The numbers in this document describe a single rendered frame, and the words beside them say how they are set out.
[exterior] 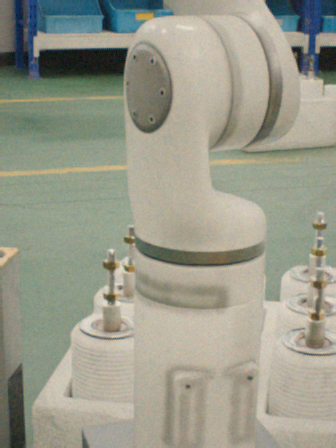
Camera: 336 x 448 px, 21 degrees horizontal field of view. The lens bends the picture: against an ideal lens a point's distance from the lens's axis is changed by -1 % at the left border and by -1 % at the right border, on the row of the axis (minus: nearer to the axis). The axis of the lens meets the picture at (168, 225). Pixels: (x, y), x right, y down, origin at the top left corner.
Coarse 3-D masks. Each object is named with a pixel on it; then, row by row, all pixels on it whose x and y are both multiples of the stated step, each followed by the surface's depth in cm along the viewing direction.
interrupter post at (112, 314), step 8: (104, 304) 105; (120, 304) 106; (104, 312) 105; (112, 312) 105; (120, 312) 106; (104, 320) 105; (112, 320) 105; (120, 320) 106; (104, 328) 106; (112, 328) 105; (120, 328) 106
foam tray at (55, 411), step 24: (264, 312) 133; (264, 336) 122; (264, 360) 115; (48, 384) 107; (72, 384) 109; (264, 384) 108; (48, 408) 102; (72, 408) 102; (96, 408) 102; (120, 408) 102; (264, 408) 102; (48, 432) 103; (72, 432) 102; (288, 432) 98; (312, 432) 98
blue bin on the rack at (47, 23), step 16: (48, 0) 571; (64, 0) 575; (80, 0) 578; (96, 0) 552; (48, 16) 527; (64, 16) 530; (80, 16) 533; (96, 16) 535; (48, 32) 531; (64, 32) 534; (80, 32) 537; (96, 32) 540
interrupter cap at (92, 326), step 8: (88, 320) 108; (96, 320) 108; (128, 320) 108; (80, 328) 105; (88, 328) 105; (96, 328) 106; (128, 328) 106; (88, 336) 104; (96, 336) 103; (104, 336) 103; (112, 336) 103; (120, 336) 103; (128, 336) 103
